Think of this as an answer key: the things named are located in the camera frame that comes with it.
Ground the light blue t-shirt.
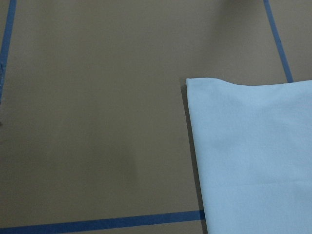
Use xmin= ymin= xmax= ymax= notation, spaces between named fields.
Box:
xmin=186 ymin=78 xmax=312 ymax=234

